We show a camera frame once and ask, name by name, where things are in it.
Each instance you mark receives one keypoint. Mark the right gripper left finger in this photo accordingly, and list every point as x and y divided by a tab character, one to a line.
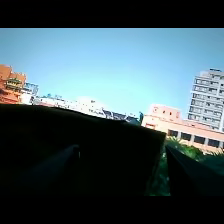
56	170

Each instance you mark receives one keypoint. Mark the dark brown garment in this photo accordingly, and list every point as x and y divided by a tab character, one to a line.
116	150

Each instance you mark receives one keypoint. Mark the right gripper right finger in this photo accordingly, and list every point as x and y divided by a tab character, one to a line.
193	176

